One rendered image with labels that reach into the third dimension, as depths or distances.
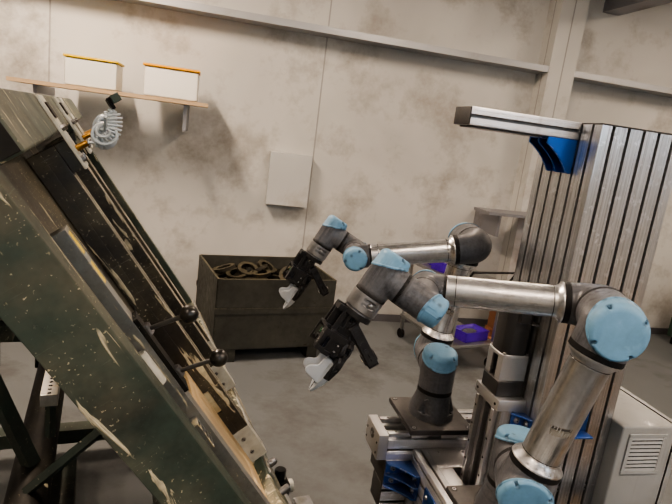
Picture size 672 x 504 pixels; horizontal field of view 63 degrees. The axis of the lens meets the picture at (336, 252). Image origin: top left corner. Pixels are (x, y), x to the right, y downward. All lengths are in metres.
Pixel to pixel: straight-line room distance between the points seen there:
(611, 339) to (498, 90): 5.09
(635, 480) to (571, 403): 0.68
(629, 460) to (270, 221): 4.28
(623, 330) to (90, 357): 0.96
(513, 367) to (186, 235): 4.28
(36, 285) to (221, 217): 4.64
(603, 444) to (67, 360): 1.45
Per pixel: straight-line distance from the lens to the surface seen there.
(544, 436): 1.30
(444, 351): 1.88
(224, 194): 5.44
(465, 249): 1.75
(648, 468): 1.92
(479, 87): 6.05
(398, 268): 1.18
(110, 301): 1.16
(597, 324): 1.19
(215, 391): 1.68
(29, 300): 0.90
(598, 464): 1.87
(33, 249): 0.88
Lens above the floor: 1.92
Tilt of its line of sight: 12 degrees down
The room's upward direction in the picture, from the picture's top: 7 degrees clockwise
